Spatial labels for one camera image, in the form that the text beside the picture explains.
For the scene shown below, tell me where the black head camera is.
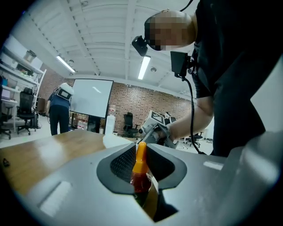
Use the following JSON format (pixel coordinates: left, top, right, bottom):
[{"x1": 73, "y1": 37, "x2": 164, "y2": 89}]
[{"x1": 131, "y1": 35, "x2": 149, "y2": 57}]

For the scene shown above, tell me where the orange-capped sauce bottle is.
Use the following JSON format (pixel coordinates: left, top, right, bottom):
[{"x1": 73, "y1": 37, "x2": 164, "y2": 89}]
[{"x1": 130, "y1": 141, "x2": 153, "y2": 209}]

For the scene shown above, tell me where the black cable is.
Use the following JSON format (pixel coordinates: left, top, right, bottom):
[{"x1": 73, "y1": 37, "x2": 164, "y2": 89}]
[{"x1": 181, "y1": 76, "x2": 207, "y2": 155}]

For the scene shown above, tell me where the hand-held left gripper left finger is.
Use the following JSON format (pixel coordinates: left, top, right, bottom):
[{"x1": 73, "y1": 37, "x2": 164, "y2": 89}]
[{"x1": 23, "y1": 142, "x2": 156, "y2": 226}]

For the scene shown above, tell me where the person's right hand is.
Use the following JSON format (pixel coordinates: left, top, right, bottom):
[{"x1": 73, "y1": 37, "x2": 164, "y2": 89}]
[{"x1": 156, "y1": 124, "x2": 176, "y2": 142}]

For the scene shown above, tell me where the white cloth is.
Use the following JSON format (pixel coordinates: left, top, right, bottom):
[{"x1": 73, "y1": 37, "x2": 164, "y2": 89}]
[{"x1": 102, "y1": 133, "x2": 134, "y2": 149}]

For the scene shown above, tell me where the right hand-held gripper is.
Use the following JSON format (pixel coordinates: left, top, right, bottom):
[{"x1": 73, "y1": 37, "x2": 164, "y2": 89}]
[{"x1": 137, "y1": 109, "x2": 179, "y2": 149}]

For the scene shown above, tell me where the black box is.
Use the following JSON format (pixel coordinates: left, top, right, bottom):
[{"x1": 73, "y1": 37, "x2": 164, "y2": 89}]
[{"x1": 87, "y1": 115, "x2": 102, "y2": 133}]

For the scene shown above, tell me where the person's right forearm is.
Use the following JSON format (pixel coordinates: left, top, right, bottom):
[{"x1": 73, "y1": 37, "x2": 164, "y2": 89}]
[{"x1": 168, "y1": 95, "x2": 214, "y2": 142}]

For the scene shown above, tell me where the person's black shirt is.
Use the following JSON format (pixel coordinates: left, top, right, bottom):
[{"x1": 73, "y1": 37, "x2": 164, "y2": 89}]
[{"x1": 191, "y1": 0, "x2": 283, "y2": 158}]

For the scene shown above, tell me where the ceiling tube light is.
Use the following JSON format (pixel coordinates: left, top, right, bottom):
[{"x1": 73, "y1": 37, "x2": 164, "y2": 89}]
[
  {"x1": 55, "y1": 55, "x2": 76, "y2": 74},
  {"x1": 138, "y1": 55, "x2": 152, "y2": 80}
]

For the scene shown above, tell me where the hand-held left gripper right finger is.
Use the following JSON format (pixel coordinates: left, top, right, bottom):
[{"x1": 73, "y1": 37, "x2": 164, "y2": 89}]
[{"x1": 146, "y1": 143, "x2": 228, "y2": 226}]

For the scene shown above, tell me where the whiteboard on stand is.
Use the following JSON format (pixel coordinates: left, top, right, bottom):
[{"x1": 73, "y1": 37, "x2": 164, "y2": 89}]
[{"x1": 70, "y1": 78, "x2": 114, "y2": 119}]

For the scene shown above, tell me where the white shelving unit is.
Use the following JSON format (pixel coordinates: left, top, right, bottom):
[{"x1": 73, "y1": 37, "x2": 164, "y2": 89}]
[{"x1": 0, "y1": 45, "x2": 47, "y2": 111}]

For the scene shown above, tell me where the open laptop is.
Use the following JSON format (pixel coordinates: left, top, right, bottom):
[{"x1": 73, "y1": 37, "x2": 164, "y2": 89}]
[{"x1": 0, "y1": 89, "x2": 11, "y2": 102}]

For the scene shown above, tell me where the person's head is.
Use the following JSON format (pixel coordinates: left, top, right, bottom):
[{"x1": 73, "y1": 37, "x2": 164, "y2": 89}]
[{"x1": 144, "y1": 10, "x2": 198, "y2": 52}]

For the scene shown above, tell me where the black chest device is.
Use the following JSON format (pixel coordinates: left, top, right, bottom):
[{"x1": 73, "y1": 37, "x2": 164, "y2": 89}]
[{"x1": 170, "y1": 51, "x2": 192, "y2": 78}]

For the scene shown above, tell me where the stack of bottled drinks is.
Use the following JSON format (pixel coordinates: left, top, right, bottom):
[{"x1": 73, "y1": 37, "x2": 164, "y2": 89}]
[{"x1": 70, "y1": 112, "x2": 89, "y2": 130}]

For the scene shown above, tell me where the black office chair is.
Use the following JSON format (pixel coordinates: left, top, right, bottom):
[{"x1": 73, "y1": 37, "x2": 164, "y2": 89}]
[
  {"x1": 0, "y1": 105, "x2": 13, "y2": 140},
  {"x1": 122, "y1": 112, "x2": 140, "y2": 139},
  {"x1": 185, "y1": 132, "x2": 204, "y2": 148},
  {"x1": 16, "y1": 87, "x2": 38, "y2": 136}
]

